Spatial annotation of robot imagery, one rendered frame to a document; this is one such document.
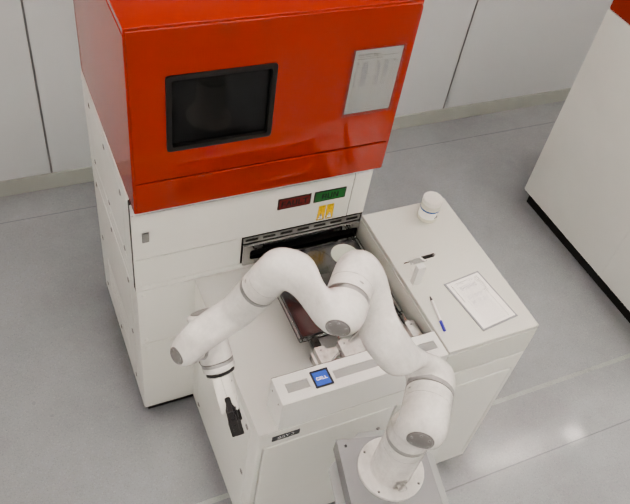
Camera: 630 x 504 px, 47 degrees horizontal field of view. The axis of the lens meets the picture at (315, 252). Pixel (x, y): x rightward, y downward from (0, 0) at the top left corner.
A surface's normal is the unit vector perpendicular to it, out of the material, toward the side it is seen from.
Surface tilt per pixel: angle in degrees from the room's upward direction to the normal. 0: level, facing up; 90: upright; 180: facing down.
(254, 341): 0
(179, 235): 90
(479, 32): 90
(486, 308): 0
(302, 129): 90
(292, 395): 0
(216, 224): 90
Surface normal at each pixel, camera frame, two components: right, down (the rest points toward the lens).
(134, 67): 0.40, 0.71
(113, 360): 0.13, -0.67
